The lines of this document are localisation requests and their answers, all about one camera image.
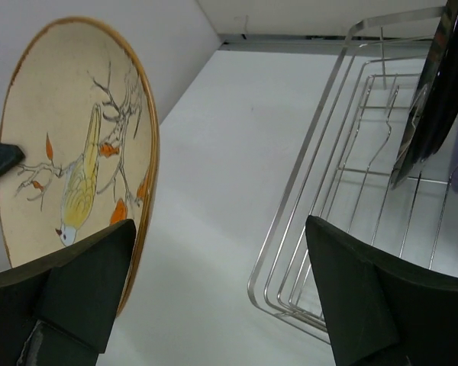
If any metal wire dish rack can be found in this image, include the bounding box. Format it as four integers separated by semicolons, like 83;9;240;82
247;6;458;342

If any tan floral round plate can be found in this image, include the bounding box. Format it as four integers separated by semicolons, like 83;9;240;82
0;16;160;304

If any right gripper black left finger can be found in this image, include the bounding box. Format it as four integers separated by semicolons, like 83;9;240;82
0;219;136;355

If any black mosaic rimmed plate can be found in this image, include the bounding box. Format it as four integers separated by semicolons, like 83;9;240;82
390;1;458;188

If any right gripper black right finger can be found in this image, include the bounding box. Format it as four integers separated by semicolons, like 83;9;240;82
305;216;458;365

